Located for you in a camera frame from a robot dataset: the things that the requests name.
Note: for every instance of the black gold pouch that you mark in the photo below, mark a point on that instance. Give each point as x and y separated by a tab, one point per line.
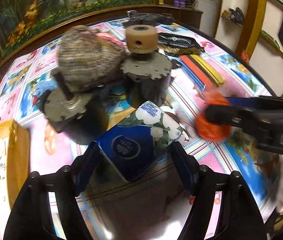
177	45

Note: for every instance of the grey motor with shaft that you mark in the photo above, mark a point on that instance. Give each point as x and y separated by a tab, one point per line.
81	116

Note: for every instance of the knitted brown beanie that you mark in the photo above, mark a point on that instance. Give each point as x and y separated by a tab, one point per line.
88	58

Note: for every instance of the orange plastic bag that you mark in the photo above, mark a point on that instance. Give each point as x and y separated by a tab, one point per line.
209	124

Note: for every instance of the striped felt strip pack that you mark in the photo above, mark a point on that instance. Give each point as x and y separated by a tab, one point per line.
208	75

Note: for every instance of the motor with tan wheel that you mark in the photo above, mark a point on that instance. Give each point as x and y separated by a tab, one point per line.
147	73

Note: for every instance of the blue tissue pack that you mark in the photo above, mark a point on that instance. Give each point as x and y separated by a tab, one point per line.
137	141

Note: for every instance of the yellow taped tray box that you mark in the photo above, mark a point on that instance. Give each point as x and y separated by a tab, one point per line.
14	165

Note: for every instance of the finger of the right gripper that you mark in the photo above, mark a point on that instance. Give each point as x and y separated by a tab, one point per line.
260	102
233	116

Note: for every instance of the colourful patterned tablecloth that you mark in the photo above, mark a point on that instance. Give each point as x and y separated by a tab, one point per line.
155	206

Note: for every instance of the blue towel rag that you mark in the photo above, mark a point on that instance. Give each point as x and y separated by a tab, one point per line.
43	86

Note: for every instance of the black gadget on table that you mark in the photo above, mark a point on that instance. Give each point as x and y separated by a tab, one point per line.
143	18

